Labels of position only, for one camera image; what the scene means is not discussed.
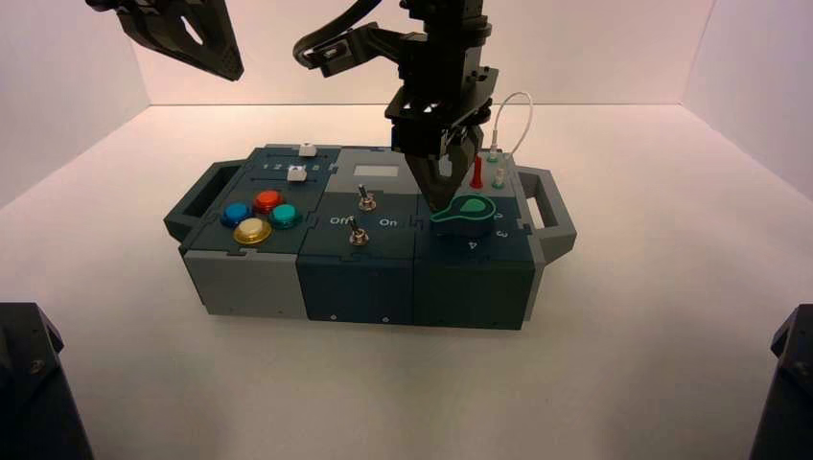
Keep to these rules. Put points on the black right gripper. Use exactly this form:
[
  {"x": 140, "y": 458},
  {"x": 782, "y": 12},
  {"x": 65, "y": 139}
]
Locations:
[{"x": 444, "y": 89}]

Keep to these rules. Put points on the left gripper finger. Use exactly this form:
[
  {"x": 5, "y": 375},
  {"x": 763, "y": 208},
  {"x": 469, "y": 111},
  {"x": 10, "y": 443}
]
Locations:
[
  {"x": 216, "y": 51},
  {"x": 101, "y": 5}
]

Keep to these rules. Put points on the green pointer rotary knob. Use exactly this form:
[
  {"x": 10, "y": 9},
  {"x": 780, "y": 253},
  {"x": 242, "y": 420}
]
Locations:
[{"x": 470, "y": 216}]

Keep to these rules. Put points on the white slider knob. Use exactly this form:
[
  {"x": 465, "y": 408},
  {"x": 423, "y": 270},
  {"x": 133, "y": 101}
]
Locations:
[
  {"x": 297, "y": 175},
  {"x": 307, "y": 150}
]

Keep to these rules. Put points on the grey rectangular display panel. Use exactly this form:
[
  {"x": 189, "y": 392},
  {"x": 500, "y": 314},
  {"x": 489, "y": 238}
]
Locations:
[{"x": 376, "y": 171}]

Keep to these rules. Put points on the grey and teal control box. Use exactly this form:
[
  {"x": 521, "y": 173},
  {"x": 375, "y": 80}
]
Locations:
[{"x": 355, "y": 279}]

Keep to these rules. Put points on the red push button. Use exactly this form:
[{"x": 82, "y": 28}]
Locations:
[{"x": 269, "y": 200}]

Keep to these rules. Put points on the blue push button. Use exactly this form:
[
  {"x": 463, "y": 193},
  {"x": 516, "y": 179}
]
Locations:
[{"x": 236, "y": 213}]

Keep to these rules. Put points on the teal push button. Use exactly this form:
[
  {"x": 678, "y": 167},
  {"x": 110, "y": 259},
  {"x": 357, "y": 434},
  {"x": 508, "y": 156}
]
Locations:
[{"x": 285, "y": 215}]

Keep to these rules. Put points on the yellow push button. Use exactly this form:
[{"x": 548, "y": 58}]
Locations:
[{"x": 252, "y": 230}]

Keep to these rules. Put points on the metal toggle switch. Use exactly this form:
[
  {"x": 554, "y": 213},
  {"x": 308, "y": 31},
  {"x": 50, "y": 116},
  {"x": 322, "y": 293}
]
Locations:
[
  {"x": 358, "y": 235},
  {"x": 366, "y": 200}
]

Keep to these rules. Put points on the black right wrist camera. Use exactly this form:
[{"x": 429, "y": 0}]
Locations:
[{"x": 355, "y": 47}]

